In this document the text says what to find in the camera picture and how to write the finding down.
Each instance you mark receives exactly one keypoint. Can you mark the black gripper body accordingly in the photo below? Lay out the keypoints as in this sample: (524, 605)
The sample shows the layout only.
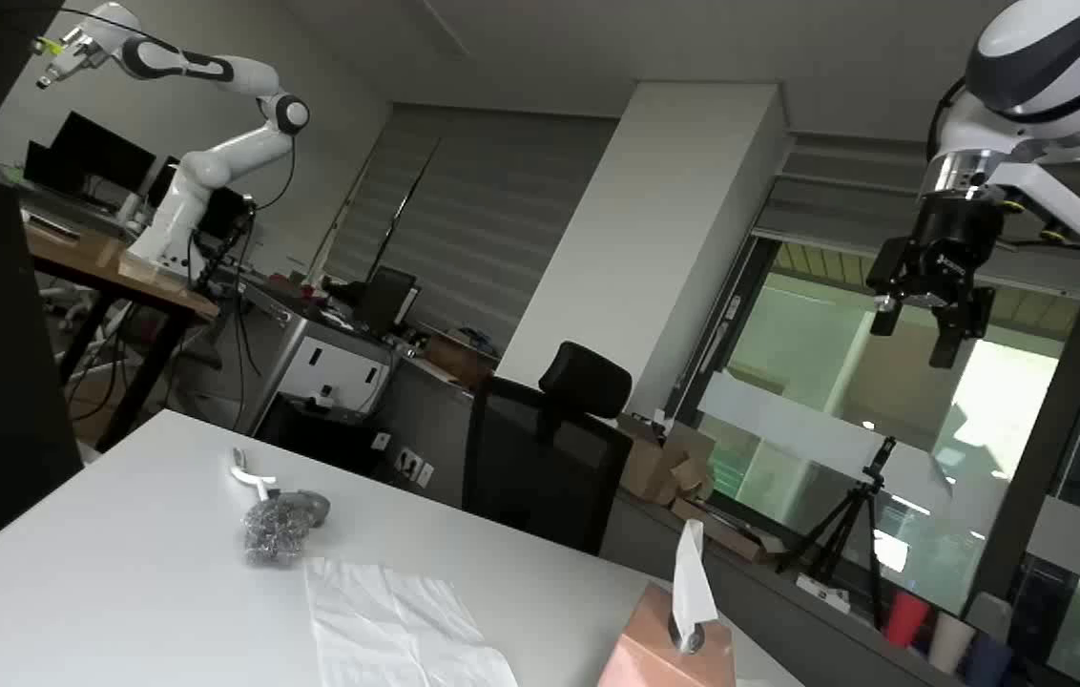
(953, 251)

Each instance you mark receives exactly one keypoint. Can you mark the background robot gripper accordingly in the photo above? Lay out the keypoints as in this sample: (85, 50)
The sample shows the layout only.
(76, 50)

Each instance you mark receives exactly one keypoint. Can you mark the white tissue sheet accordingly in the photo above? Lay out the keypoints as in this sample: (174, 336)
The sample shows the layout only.
(692, 593)

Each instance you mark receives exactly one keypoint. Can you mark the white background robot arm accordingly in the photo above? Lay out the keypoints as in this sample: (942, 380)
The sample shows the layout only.
(226, 156)

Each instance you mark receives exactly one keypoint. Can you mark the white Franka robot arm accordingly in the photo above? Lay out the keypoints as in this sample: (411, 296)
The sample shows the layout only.
(1058, 64)

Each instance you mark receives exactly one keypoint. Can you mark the brown cardboard box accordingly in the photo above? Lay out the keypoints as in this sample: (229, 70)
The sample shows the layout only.
(673, 480)

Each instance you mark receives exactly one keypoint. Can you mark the pink tissue box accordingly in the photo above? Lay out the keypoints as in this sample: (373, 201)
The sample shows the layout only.
(646, 656)

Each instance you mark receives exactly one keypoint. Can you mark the black laptop screen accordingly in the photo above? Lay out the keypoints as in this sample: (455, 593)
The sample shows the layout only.
(85, 145)

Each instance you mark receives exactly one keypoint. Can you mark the grey roller shutter housing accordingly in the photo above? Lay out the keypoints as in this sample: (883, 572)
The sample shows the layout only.
(843, 203)

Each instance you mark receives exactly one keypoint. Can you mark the wooden desk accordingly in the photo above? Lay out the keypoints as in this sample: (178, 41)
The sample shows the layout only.
(121, 268)

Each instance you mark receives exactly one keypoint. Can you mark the red cup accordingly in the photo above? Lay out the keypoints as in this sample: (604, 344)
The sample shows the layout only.
(906, 619)

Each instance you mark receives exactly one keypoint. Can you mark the white cup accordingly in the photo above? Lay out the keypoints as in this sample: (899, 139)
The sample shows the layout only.
(948, 644)

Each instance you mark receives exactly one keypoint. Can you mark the blue cup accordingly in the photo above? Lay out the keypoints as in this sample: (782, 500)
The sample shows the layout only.
(983, 662)

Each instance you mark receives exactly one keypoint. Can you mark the black office chair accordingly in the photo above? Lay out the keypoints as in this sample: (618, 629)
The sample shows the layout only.
(542, 463)

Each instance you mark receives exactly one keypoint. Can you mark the grey metal cabinet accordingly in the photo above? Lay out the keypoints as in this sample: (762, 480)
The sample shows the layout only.
(310, 367)

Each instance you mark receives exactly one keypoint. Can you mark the small black monitor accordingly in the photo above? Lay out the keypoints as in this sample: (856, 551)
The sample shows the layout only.
(385, 301)

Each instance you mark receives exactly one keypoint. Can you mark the grey window blinds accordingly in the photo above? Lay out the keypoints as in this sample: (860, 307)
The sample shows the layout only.
(485, 215)

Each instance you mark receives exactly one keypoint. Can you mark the small white plastic piece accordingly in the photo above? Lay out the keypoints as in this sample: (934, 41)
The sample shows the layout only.
(253, 480)

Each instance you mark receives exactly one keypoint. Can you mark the white power outlet strip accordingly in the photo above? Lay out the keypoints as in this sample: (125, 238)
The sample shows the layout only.
(415, 466)

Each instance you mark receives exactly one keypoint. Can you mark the grey crumpled mesh ball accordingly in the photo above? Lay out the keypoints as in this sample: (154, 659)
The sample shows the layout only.
(282, 521)

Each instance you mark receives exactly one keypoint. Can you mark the clear white plastic bag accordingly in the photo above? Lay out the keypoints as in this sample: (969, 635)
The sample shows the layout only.
(392, 631)

